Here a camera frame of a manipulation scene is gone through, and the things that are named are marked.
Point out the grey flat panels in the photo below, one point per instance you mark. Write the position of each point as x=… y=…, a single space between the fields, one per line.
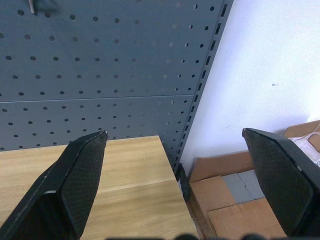
x=241 y=186

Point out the brown cardboard box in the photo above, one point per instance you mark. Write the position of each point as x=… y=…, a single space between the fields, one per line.
x=220 y=202

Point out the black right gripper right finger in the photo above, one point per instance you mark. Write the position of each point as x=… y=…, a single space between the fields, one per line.
x=282 y=185

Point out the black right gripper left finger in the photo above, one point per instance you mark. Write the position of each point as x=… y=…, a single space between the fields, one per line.
x=62 y=190

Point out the open cardboard box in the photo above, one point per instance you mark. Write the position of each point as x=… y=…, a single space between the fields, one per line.
x=303 y=136

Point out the silver peg hook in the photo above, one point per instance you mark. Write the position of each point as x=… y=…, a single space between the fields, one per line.
x=32 y=6

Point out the grey perforated pegboard panel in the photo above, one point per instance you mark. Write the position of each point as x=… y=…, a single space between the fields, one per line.
x=100 y=75

